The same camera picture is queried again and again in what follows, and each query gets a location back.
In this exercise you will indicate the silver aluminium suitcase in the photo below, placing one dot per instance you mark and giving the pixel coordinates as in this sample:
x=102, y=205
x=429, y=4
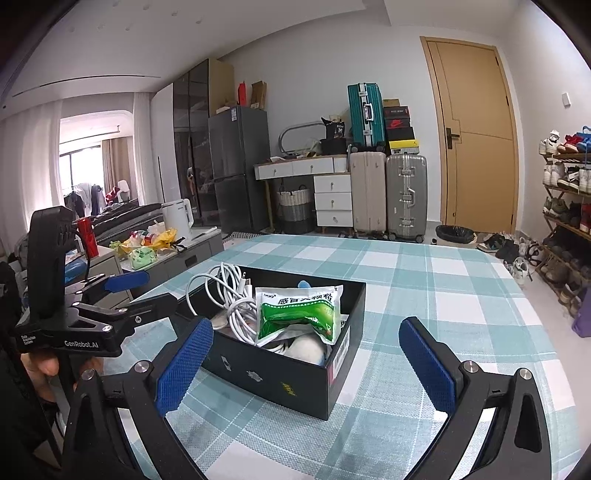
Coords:
x=407, y=196

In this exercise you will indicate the black tote bag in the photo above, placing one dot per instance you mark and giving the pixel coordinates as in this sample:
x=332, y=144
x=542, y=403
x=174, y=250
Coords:
x=335, y=137

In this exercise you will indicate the yellow snack bag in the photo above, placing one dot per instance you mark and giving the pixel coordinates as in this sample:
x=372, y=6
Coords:
x=161, y=241

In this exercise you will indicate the white drawer desk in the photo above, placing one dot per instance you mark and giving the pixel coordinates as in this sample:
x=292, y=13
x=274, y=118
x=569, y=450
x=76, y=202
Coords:
x=332, y=185

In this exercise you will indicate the teal suitcase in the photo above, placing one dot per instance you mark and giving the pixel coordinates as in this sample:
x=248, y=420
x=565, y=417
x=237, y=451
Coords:
x=367, y=117

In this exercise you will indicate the wooden door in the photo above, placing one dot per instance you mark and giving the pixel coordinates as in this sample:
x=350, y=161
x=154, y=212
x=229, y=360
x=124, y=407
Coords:
x=478, y=135

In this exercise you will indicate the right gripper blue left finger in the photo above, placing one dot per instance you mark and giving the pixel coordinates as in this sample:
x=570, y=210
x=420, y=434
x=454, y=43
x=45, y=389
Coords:
x=154, y=388

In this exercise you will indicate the stack of shoe boxes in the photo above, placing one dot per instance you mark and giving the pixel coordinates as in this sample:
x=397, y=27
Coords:
x=399, y=129

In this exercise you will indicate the teal checkered tablecloth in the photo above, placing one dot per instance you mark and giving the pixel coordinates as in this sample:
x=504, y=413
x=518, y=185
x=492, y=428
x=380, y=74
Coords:
x=398, y=392

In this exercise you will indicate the wooden shoe rack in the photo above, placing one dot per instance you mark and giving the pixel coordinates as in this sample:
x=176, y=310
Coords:
x=566, y=179

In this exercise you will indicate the black cardboard box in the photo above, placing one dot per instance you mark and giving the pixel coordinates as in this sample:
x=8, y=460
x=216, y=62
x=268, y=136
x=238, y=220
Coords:
x=292, y=383

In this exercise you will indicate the green medicine sachet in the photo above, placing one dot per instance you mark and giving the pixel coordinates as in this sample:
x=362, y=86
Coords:
x=272, y=306

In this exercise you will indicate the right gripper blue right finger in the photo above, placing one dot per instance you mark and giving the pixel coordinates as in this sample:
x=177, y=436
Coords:
x=456, y=388

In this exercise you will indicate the grey side cabinet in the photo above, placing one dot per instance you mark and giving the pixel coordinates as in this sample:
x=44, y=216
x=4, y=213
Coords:
x=204, y=244

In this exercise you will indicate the dark grey refrigerator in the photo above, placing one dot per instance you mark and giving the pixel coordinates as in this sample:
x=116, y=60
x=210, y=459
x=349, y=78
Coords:
x=239, y=140

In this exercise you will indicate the beige suitcase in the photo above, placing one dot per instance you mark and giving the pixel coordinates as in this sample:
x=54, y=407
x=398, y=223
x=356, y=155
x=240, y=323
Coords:
x=369, y=195

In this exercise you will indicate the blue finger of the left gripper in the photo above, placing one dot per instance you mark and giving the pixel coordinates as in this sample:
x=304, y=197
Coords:
x=126, y=281
x=124, y=320

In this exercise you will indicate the white electric kettle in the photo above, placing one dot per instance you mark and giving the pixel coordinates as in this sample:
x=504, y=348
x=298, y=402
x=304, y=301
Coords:
x=178, y=215

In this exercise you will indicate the woven laundry basket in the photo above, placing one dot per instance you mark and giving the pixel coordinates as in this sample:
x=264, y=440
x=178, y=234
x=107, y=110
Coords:
x=296, y=210

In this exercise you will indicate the person's left hand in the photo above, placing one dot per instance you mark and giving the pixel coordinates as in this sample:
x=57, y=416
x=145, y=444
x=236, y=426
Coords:
x=41, y=366

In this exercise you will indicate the red thermos bottle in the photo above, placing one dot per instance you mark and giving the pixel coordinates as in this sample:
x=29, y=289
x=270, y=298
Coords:
x=86, y=232

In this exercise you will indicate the white plush toy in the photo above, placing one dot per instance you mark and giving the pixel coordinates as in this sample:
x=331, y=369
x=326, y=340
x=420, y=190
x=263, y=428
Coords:
x=307, y=348

